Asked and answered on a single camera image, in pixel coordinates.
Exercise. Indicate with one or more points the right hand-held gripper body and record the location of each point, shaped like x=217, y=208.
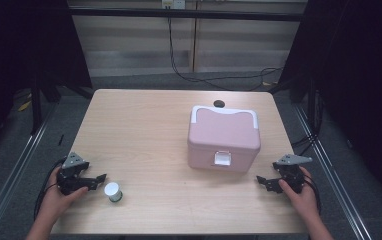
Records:
x=292, y=175

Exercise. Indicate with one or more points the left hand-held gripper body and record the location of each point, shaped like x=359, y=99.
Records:
x=69, y=181

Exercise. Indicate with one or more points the pink storage box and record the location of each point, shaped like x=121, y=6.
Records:
x=224, y=136

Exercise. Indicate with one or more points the person's left hand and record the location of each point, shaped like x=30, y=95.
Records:
x=55, y=203

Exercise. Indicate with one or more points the person's right hand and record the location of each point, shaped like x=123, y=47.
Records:
x=302, y=201

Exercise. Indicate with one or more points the black metal stand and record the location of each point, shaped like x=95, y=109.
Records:
x=36, y=106

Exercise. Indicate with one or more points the yellow floor tape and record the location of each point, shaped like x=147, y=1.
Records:
x=24, y=106

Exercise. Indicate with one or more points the dark round table grommet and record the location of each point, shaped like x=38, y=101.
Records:
x=219, y=103

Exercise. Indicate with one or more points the black curtain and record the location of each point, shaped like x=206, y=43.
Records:
x=22, y=43
x=355, y=66

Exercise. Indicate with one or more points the black horizontal bar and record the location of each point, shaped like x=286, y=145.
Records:
x=185, y=14

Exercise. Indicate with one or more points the metal floor rail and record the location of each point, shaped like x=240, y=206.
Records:
x=12, y=180
x=335, y=180

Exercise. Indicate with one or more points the white wall socket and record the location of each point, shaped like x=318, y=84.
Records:
x=174, y=3

